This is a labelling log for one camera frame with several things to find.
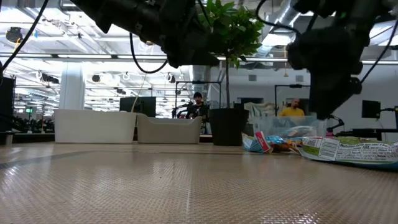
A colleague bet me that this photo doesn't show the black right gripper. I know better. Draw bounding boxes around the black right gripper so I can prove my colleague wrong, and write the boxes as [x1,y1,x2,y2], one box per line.
[287,27,364,121]

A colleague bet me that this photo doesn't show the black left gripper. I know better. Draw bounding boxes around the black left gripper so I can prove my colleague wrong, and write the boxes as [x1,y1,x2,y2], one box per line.
[160,12,220,69]

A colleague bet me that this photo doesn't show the solid blue granola bar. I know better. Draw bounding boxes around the solid blue granola bar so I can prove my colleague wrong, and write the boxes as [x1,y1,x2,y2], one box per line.
[279,125,315,138]
[267,135,293,144]

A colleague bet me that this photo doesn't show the small colourful snack packets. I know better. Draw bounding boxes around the small colourful snack packets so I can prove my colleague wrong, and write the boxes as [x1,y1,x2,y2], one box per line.
[241,131,272,154]

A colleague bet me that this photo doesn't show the green white red granola bar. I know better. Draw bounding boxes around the green white red granola bar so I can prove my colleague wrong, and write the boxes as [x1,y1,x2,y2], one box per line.
[297,136,398,171]

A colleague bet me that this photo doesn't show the brown and white granola bar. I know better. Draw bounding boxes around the brown and white granola bar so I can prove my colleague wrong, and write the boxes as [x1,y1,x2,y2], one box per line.
[269,139,300,154]

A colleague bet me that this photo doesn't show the person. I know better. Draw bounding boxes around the person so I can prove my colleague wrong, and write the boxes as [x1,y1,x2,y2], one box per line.
[185,91,210,123]
[278,98,306,118]

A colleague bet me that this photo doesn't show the small black monitor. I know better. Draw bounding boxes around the small black monitor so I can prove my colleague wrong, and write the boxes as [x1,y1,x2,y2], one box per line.
[361,100,382,119]

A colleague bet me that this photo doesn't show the clear plastic bin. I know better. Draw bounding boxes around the clear plastic bin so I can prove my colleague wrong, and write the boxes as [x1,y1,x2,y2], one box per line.
[252,115,328,138]

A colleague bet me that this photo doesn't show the black computer monitor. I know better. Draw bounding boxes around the black computer monitor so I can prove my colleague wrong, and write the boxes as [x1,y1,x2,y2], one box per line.
[119,96,157,118]

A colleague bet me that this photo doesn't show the green plant in black pot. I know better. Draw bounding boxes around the green plant in black pot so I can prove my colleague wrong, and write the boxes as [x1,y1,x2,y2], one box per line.
[198,0,265,146]

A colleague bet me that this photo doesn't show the white column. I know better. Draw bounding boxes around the white column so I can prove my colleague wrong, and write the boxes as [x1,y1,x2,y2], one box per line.
[58,62,85,110]

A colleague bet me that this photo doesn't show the white plastic bin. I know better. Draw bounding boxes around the white plastic bin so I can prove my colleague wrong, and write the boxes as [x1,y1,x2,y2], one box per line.
[53,108,137,144]

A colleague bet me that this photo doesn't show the black background cabinet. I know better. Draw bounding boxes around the black background cabinet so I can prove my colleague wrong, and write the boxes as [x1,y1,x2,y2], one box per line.
[0,77,17,133]

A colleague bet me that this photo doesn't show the black gantry frame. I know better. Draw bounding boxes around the black gantry frame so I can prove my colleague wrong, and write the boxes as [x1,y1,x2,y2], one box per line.
[175,80,222,119]
[274,83,312,118]

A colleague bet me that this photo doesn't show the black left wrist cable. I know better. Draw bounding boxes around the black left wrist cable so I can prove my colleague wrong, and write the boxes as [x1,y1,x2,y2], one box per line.
[129,32,169,75]

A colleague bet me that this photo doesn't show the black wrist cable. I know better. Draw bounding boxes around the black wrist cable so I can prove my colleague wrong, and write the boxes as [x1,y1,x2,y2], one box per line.
[129,32,169,75]
[256,0,302,35]

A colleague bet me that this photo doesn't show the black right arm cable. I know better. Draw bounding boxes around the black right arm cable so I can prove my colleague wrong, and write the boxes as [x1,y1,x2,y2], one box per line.
[360,18,398,85]

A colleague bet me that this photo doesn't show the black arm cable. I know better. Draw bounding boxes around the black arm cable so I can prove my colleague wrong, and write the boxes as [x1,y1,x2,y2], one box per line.
[0,0,50,69]
[360,18,398,85]

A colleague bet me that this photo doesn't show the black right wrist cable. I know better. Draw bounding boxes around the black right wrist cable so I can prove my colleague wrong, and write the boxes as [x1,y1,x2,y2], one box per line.
[256,0,302,35]

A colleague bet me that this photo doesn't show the grey plastic bin with handles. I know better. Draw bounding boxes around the grey plastic bin with handles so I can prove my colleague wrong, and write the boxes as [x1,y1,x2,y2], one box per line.
[136,113,203,145]

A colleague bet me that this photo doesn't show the silver ventilation duct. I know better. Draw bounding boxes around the silver ventilation duct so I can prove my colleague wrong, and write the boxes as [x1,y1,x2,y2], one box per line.
[259,0,305,59]

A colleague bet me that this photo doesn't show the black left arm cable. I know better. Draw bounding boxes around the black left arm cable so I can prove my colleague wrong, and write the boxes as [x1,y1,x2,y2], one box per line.
[0,0,50,69]

